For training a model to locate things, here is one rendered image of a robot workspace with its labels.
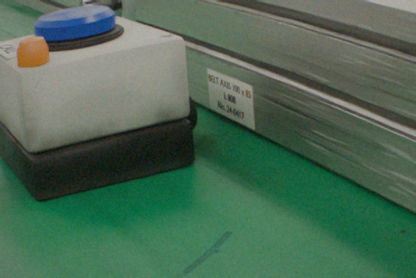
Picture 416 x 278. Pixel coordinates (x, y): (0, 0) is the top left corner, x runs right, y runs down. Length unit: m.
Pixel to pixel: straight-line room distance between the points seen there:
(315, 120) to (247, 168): 0.04
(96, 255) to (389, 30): 0.14
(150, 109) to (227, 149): 0.05
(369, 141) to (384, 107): 0.02
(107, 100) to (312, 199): 0.10
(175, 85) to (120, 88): 0.03
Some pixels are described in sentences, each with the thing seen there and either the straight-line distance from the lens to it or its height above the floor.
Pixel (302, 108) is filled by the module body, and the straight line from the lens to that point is 0.38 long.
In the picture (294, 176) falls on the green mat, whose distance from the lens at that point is 0.37.
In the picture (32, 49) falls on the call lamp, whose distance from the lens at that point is 0.35.
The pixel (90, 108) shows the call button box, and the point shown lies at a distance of 0.36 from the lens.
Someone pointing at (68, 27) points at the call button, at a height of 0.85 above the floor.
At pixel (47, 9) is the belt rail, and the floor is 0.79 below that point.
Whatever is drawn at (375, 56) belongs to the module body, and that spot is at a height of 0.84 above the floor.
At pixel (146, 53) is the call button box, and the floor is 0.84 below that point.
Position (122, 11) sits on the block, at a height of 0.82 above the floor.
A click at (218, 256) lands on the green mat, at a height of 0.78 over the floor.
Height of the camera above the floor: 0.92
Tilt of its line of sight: 19 degrees down
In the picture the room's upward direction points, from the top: 4 degrees counter-clockwise
